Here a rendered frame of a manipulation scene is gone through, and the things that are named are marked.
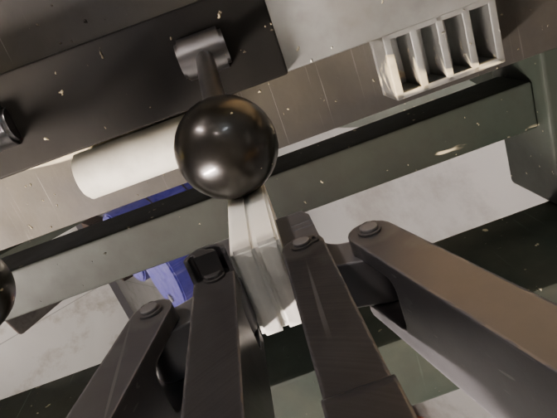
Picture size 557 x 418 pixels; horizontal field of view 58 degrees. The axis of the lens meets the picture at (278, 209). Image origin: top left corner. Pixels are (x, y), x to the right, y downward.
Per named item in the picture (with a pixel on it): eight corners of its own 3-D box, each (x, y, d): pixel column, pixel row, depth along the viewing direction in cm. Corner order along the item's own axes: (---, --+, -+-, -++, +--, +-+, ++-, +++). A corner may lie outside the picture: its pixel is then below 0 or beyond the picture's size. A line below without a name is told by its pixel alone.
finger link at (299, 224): (293, 286, 13) (403, 246, 13) (273, 219, 18) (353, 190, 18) (310, 333, 13) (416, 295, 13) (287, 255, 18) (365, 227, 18)
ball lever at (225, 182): (244, 66, 29) (300, 198, 18) (182, 89, 29) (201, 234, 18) (221, 0, 26) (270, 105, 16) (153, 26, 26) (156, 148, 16)
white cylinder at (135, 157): (98, 191, 33) (210, 150, 33) (87, 206, 31) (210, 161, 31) (77, 150, 32) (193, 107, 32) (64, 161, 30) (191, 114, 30)
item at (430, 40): (481, 59, 33) (506, 61, 31) (383, 95, 33) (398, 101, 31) (470, -3, 32) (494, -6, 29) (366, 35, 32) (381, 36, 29)
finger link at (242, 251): (287, 331, 15) (263, 339, 15) (267, 241, 22) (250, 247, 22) (253, 245, 14) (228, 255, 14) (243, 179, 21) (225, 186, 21)
